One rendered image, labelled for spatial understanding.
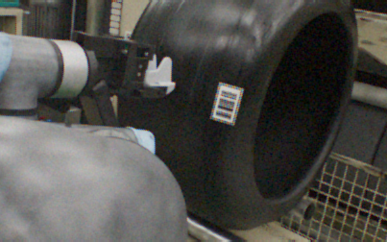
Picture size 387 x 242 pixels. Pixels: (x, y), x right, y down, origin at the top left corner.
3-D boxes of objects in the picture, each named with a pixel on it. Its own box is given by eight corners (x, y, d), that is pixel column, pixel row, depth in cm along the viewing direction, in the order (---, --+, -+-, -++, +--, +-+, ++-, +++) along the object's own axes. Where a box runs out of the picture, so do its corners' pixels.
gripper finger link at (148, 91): (174, 88, 74) (134, 87, 68) (172, 98, 75) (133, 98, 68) (153, 81, 77) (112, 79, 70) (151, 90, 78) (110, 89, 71)
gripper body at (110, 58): (160, 46, 70) (98, 37, 61) (149, 103, 72) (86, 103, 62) (125, 36, 75) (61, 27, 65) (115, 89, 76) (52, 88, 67)
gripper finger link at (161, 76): (192, 60, 78) (155, 57, 71) (184, 96, 79) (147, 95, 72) (179, 57, 80) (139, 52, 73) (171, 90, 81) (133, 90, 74)
